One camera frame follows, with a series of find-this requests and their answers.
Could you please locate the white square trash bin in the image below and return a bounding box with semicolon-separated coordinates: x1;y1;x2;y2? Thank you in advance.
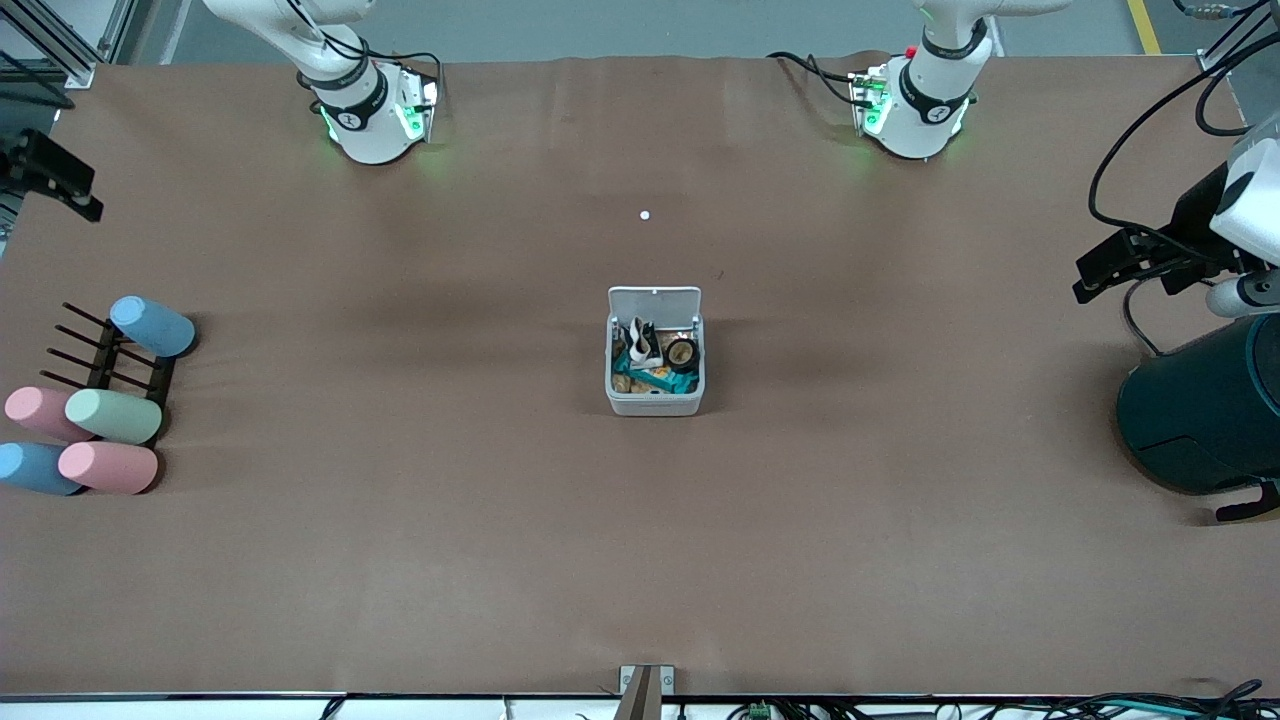
605;286;706;418

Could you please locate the dark teal cylinder container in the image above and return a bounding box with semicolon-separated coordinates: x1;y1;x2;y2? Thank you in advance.
1116;305;1280;496

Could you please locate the blue plastic cup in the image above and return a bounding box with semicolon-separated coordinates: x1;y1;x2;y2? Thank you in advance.
0;442;86;497
108;295;198;359

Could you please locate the black peg cup rack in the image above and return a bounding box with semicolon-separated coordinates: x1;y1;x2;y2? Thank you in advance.
42;302;178;446

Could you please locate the pink plastic cup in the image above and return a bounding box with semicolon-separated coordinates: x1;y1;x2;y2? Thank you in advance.
3;386;96;443
57;441;159;496

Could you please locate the green plastic cup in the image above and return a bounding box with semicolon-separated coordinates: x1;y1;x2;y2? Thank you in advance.
64;388;164;446

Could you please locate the black curved foot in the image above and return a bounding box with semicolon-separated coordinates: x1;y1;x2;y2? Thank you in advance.
1215;480;1280;523

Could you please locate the teal snack wrapper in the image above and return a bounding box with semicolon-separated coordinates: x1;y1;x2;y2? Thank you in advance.
612;345;699;395

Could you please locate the black cable on table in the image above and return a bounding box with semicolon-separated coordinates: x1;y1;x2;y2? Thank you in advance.
1122;275;1166;357

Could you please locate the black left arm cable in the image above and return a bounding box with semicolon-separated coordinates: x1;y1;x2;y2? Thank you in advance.
1088;35;1280;241

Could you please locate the aluminium frame profile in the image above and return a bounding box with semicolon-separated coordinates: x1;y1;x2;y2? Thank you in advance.
0;0;141;91
1195;0;1280;79

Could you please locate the black left base cable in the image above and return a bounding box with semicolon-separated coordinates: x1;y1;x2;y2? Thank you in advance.
767;50;869;107

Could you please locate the black base cable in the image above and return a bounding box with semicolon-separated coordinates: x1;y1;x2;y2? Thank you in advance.
372;50;445;106
767;50;869;107

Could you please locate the black right base cable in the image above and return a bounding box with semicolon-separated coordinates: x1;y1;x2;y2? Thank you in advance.
372;50;445;106

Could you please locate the black cable bundle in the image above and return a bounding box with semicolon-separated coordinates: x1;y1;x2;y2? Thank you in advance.
1040;680;1273;720

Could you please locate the metal table edge bracket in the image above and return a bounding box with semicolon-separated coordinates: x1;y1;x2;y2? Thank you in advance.
618;665;676;720

